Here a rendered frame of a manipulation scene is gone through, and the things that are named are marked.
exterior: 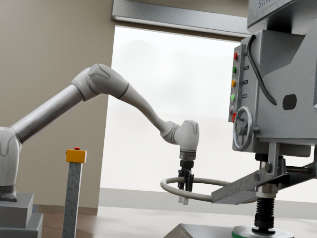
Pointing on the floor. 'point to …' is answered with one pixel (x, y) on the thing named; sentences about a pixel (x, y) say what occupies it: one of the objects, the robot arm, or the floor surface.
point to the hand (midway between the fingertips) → (183, 197)
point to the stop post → (72, 191)
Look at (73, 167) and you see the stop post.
